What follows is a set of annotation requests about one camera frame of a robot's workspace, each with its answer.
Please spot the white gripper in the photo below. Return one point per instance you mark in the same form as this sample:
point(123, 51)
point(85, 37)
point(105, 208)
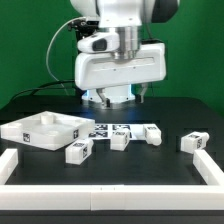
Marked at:
point(99, 71)

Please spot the paper sheet with tags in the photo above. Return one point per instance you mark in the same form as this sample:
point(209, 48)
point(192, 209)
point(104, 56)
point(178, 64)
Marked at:
point(105, 131)

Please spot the white U-shaped fence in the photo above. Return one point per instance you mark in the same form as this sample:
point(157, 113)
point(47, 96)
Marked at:
point(209, 196)

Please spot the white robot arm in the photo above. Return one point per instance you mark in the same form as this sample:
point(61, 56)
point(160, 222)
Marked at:
point(125, 17)

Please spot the white square table top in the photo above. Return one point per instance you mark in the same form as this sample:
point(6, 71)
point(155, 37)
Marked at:
point(47, 130)

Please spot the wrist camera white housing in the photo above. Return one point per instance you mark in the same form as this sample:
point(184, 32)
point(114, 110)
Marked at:
point(99, 42)

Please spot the black camera on stand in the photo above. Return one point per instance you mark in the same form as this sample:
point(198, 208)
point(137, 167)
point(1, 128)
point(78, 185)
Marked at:
point(84, 30)

